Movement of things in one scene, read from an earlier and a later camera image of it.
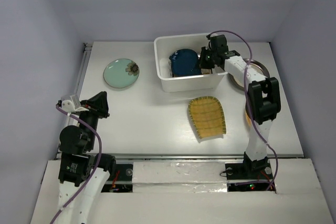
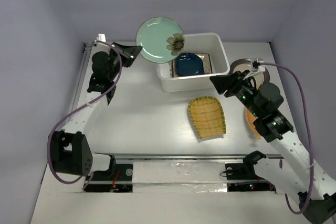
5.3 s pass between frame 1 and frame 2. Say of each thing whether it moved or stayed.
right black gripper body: moved
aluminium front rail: stayed
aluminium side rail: stayed
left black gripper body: moved
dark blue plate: moved
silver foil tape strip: stayed
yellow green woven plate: stayed
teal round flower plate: moved
